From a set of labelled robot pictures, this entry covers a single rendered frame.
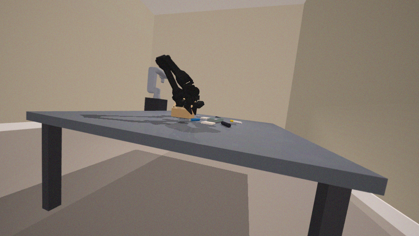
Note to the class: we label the small keyboard with keys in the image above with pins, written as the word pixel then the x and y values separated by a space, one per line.
pixel 215 120

